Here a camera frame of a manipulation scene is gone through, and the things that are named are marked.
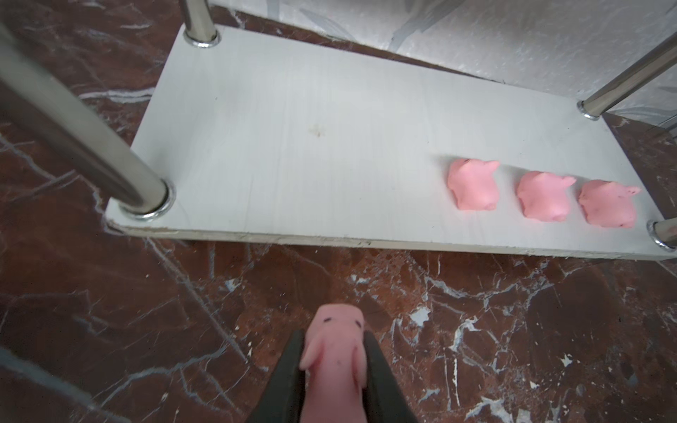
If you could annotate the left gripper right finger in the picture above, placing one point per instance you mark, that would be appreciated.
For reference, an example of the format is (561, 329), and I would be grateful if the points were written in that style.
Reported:
(383, 399)

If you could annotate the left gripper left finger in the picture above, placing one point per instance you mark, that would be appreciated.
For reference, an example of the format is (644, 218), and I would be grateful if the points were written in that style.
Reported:
(282, 399)

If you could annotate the white two-tier shelf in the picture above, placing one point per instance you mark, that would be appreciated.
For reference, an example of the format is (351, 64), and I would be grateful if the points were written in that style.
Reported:
(260, 139)

